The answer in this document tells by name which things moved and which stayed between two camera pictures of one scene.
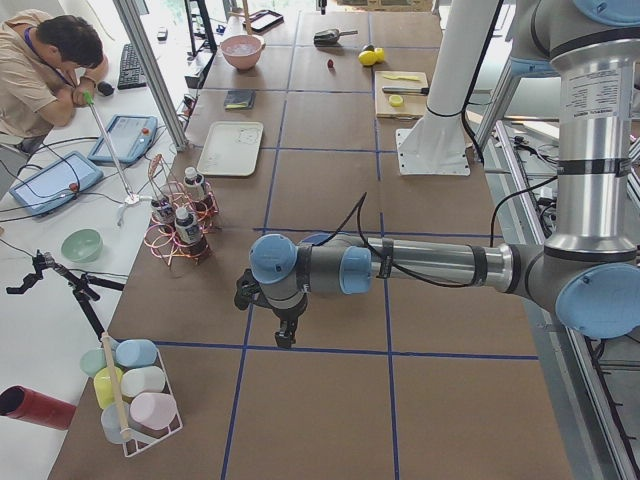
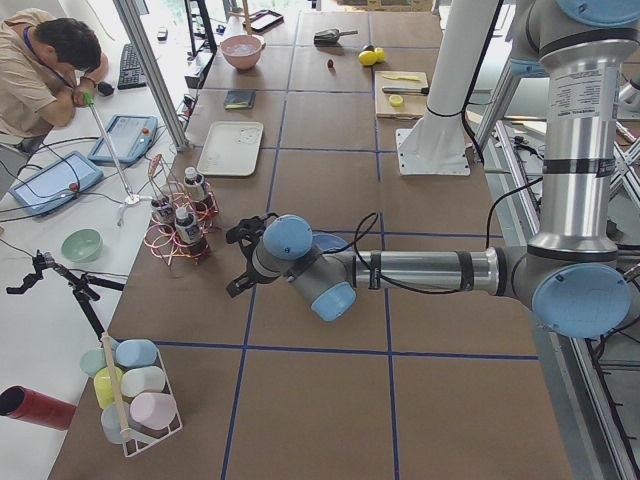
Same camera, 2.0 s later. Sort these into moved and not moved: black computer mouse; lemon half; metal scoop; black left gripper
Moved: black left gripper
Not moved: black computer mouse; lemon half; metal scoop
